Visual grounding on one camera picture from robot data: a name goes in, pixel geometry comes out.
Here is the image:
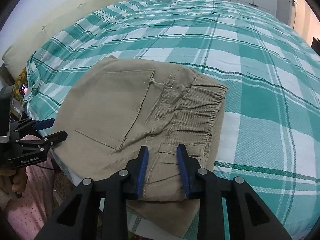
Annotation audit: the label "khaki beige pants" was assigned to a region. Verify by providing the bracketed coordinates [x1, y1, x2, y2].
[52, 57, 227, 237]

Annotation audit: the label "pink dotted pajama clothing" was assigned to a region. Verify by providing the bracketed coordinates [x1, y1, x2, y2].
[0, 134, 63, 240]

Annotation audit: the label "person's left hand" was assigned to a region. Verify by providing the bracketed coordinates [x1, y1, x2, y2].
[1, 167, 28, 194]

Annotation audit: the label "cream padded headboard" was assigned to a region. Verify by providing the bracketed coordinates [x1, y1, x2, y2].
[2, 0, 127, 80]

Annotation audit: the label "teal white plaid bedsheet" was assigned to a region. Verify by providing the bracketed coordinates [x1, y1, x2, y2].
[24, 0, 319, 239]

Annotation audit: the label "dark wooden nightstand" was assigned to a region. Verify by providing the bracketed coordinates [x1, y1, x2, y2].
[311, 37, 320, 55]

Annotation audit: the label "white open door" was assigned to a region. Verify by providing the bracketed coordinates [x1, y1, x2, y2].
[276, 0, 320, 46]

